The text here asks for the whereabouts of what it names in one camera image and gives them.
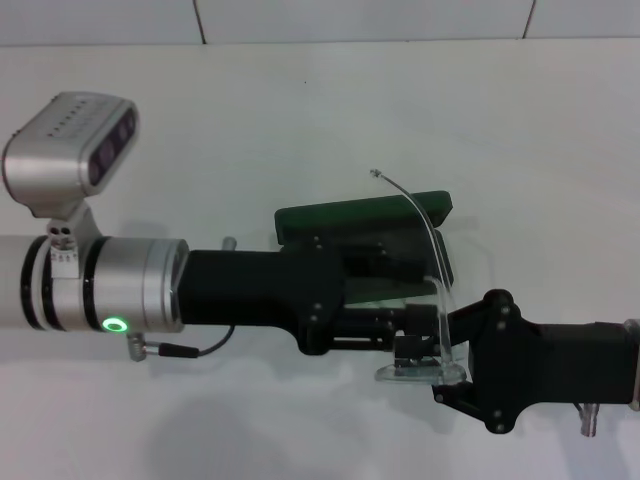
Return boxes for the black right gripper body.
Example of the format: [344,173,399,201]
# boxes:
[469,288,639,435]

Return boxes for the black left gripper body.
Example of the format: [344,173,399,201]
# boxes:
[182,236,347,358]

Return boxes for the clear white glasses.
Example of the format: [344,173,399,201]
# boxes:
[368,168,470,387]

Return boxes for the green glasses case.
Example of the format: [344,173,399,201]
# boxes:
[273,189,455,311]

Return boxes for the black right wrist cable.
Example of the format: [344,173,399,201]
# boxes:
[574,402,601,439]

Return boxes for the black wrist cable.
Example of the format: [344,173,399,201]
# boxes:
[574,402,601,439]
[127,324,236,360]

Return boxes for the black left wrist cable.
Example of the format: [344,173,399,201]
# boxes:
[127,324,236,360]

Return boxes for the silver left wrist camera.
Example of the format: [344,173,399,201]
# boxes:
[2,91,140,221]

